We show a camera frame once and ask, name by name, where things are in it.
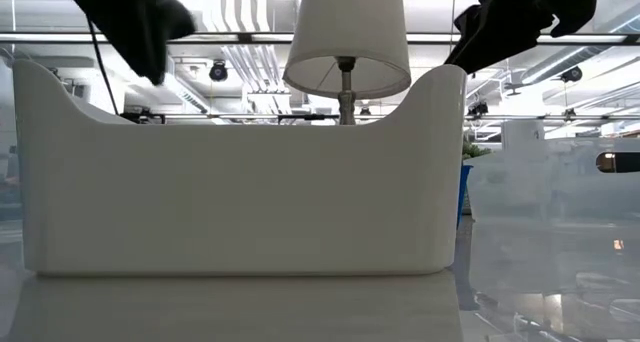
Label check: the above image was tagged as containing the blue perforated plastic basket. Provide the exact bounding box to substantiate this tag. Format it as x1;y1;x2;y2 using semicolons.
456;164;474;229

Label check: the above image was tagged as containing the green succulent in patterned pot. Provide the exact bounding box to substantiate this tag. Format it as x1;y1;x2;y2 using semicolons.
462;139;494;216

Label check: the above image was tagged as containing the white plastic basket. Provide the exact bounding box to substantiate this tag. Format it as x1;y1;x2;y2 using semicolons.
12;59;469;277

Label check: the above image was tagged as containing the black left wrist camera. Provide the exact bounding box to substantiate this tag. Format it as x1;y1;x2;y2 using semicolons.
158;0;197;41

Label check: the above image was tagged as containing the horizontal ceiling rail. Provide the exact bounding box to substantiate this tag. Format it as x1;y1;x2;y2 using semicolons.
119;111;640;123

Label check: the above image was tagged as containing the white shade table lamp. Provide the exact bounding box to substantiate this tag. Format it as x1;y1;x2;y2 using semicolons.
282;0;413;127

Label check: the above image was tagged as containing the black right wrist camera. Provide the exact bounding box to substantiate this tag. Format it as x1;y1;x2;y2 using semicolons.
549;0;599;38

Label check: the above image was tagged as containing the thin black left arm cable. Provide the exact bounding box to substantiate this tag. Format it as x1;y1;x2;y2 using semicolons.
87;16;121;116

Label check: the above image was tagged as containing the white pillar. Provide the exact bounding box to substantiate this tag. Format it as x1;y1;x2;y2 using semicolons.
501;119;546;144

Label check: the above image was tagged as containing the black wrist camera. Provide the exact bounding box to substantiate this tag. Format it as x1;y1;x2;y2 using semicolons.
549;0;599;38
158;0;197;41

